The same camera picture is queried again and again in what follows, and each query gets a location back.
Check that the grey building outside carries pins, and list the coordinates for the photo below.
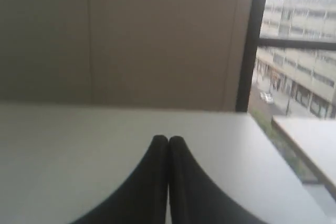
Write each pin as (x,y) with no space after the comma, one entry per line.
(302,81)

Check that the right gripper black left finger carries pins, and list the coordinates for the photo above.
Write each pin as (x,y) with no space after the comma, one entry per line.
(142,197)

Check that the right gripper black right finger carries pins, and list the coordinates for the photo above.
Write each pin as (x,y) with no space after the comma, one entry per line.
(194,197)

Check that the black window frame post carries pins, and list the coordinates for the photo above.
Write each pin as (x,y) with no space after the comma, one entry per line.
(253,41)

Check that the white car outside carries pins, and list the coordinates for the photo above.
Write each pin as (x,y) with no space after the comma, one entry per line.
(267,97)

